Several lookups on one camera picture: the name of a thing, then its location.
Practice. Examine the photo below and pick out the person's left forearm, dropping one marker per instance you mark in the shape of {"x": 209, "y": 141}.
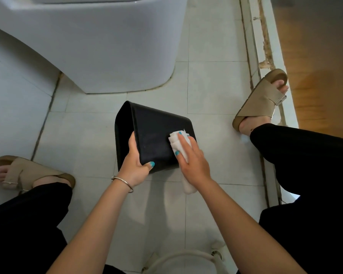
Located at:
{"x": 94, "y": 228}

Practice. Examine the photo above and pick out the white cleaning cloth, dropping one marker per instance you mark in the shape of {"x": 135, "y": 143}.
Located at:
{"x": 178, "y": 145}

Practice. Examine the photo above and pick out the person's right beige sandal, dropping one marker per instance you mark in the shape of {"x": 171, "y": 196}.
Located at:
{"x": 260, "y": 102}

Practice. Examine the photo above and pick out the person's left hand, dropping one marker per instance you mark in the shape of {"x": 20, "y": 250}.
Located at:
{"x": 133, "y": 168}

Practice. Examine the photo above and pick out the white door threshold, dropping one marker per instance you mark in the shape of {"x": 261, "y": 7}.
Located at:
{"x": 260, "y": 39}

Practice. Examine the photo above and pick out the person's right forearm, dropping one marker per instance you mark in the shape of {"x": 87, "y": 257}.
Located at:
{"x": 245, "y": 228}

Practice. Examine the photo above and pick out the black plastic waste bin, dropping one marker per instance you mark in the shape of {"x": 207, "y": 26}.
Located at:
{"x": 154, "y": 131}

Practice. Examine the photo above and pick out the white toilet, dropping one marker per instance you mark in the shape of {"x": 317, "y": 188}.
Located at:
{"x": 97, "y": 45}

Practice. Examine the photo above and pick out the person's left beige sandal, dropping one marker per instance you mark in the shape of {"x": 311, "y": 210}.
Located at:
{"x": 28, "y": 174}

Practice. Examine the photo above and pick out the person's right hand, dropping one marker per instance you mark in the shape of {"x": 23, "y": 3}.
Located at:
{"x": 194, "y": 165}

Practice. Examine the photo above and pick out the person's beige sandal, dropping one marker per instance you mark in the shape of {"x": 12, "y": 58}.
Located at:
{"x": 28, "y": 174}
{"x": 260, "y": 102}

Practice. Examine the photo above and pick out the person's black trousers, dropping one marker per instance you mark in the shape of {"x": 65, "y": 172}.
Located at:
{"x": 303, "y": 168}

